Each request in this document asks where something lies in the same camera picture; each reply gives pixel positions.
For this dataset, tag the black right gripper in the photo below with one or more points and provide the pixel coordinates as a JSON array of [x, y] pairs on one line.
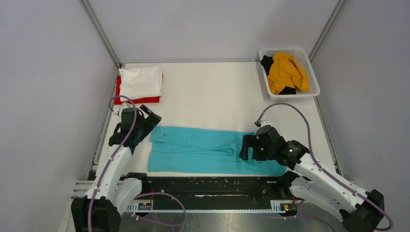
[[251, 140]]

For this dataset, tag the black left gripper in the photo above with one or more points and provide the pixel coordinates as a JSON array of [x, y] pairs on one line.
[[151, 121]]

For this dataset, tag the turquoise t-shirt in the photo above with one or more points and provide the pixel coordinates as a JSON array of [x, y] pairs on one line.
[[200, 151]]

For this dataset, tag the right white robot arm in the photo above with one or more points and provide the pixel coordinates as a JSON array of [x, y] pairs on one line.
[[306, 178]]

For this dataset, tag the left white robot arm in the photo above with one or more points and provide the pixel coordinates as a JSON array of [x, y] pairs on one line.
[[102, 206]]

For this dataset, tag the red folded t-shirt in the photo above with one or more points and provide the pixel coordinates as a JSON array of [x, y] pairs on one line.
[[118, 101]]

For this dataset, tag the white folded t-shirt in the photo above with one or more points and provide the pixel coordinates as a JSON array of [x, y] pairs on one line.
[[140, 83]]

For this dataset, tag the white plastic laundry basket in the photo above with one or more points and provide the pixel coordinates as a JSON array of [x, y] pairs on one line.
[[302, 58]]

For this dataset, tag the orange t-shirt in basket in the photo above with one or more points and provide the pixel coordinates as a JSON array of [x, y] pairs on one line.
[[287, 72]]

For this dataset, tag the black garment in basket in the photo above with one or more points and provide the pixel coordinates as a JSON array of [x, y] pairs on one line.
[[267, 63]]

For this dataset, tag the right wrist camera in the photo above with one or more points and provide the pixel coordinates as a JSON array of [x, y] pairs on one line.
[[262, 123]]

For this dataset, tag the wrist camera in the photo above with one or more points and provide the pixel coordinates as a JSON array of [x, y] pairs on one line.
[[117, 110], [262, 123]]

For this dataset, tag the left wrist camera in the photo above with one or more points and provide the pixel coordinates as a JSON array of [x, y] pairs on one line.
[[117, 110]]

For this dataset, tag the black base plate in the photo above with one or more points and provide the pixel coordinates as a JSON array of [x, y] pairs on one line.
[[183, 189]]

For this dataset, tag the white slotted cable duct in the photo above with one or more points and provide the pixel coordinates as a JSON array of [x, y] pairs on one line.
[[210, 206]]

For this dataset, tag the aluminium frame rail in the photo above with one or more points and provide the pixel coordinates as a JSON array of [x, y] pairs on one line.
[[80, 188]]

